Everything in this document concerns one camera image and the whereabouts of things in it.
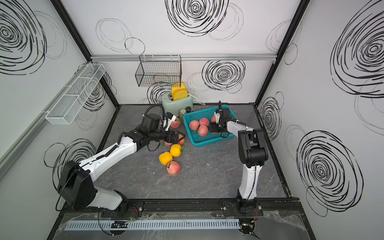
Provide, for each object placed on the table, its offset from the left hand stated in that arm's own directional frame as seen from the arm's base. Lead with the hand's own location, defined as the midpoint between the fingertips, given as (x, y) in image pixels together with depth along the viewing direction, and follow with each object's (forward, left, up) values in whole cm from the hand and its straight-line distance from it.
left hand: (180, 134), depth 79 cm
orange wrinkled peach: (+14, -22, -18) cm, 31 cm away
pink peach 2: (+20, -14, -12) cm, 27 cm away
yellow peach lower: (-8, +9, -13) cm, 18 cm away
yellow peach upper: (-2, +4, -14) cm, 14 cm away
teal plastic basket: (+4, -18, -9) cm, 21 cm away
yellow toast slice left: (+27, +3, +11) cm, 29 cm away
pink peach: (+17, -7, -14) cm, 23 cm away
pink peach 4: (+2, +9, -15) cm, 17 cm away
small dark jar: (+28, -3, -10) cm, 30 cm away
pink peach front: (+12, -13, -12) cm, 22 cm away
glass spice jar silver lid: (+24, +1, -9) cm, 26 cm away
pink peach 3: (+23, -21, -14) cm, 34 cm away
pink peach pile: (-13, +3, -14) cm, 19 cm away
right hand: (+17, -22, -15) cm, 31 cm away
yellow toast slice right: (+32, +3, +1) cm, 32 cm away
